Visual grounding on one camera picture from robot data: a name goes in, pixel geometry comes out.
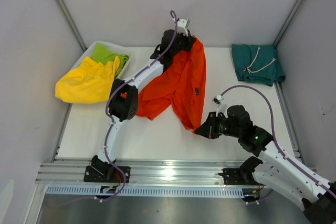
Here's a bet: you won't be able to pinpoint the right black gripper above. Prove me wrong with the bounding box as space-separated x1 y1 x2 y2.
195 112 242 139

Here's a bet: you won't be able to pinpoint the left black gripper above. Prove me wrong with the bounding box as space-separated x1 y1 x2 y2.
171 30 196 58

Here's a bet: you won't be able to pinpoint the orange shorts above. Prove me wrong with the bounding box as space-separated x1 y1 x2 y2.
137 36 206 131

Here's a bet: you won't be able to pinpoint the teal green shorts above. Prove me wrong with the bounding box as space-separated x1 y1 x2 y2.
231 44 286 87

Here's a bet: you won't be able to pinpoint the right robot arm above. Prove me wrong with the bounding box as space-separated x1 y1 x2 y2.
195 105 335 223

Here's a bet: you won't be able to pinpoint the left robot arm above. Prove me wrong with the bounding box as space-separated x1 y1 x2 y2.
83 28 195 183

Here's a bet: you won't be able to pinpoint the lime green shorts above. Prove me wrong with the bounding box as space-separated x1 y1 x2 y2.
91 43 130 77

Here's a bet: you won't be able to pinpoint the yellow shorts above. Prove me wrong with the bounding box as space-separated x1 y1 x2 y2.
55 57 120 104

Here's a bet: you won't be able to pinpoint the white plastic basket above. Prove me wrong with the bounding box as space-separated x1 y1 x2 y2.
73 41 132 79

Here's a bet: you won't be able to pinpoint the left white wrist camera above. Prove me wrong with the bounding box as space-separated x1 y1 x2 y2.
177 18 190 37

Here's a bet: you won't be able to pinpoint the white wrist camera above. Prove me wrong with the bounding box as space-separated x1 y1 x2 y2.
177 18 190 37
212 94 227 115

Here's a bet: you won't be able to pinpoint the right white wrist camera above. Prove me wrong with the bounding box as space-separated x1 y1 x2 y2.
212 94 227 115

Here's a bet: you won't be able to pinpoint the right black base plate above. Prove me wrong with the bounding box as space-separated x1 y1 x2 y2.
218 168 259 186

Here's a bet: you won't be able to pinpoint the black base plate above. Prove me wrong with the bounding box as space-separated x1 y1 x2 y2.
218 168 259 186
83 166 124 184

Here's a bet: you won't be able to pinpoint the cream drawstring cord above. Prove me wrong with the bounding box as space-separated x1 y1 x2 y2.
244 46 278 74

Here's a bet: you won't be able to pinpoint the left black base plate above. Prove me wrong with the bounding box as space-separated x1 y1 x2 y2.
83 166 124 184

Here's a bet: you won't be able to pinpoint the right aluminium frame post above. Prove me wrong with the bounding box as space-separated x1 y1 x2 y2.
273 0 306 48

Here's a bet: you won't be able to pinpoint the aluminium frame post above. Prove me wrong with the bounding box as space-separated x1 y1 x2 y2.
273 0 306 48
54 0 87 51

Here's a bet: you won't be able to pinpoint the left aluminium frame post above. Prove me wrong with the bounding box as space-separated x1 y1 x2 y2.
54 0 87 51

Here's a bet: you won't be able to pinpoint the aluminium mounting rail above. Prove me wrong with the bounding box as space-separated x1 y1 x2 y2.
35 159 243 187

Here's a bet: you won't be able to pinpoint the white slotted cable duct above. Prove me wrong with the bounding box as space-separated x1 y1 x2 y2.
46 185 244 198

